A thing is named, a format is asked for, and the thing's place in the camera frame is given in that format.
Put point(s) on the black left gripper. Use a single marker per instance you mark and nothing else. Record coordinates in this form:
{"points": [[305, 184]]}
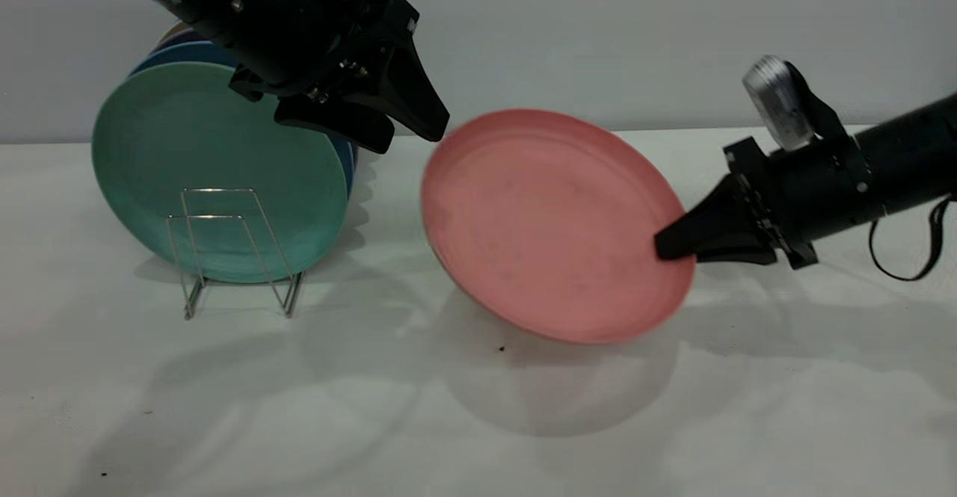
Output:
{"points": [[366, 26]]}

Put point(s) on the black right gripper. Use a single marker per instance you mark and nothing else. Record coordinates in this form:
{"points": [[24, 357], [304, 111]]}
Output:
{"points": [[774, 198]]}

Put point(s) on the pink plate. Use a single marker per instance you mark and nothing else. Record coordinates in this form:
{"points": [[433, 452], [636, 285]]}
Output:
{"points": [[546, 228]]}

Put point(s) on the green plate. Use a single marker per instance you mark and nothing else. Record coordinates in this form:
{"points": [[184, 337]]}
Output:
{"points": [[217, 146]]}

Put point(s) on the blue plate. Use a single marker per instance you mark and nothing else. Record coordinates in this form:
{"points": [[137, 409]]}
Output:
{"points": [[187, 52]]}

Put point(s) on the dark purple plate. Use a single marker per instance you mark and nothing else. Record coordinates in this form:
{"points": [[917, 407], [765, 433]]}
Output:
{"points": [[183, 36]]}

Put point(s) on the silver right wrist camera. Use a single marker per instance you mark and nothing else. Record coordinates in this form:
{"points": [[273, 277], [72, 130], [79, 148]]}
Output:
{"points": [[777, 105]]}

